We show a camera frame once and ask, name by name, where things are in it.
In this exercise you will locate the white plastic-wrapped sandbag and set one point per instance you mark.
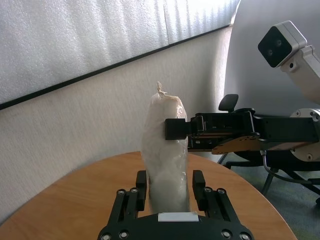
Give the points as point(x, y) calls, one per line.
point(162, 150)

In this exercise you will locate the silver right wrist camera unit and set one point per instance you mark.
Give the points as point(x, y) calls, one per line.
point(280, 45)

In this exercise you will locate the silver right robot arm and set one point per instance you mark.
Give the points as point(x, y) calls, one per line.
point(308, 152)

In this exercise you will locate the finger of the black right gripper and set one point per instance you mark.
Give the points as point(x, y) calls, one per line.
point(175, 130)
point(202, 143)

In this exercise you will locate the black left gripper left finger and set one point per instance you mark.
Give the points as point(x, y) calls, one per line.
point(141, 195)

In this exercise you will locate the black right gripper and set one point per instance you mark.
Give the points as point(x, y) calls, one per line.
point(282, 130)

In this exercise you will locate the black office chair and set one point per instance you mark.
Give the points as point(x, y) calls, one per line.
point(228, 101)

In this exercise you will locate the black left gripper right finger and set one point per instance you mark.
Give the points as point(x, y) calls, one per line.
point(198, 190)

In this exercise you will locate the black wall trim strip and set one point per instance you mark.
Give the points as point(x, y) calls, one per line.
point(100, 71)

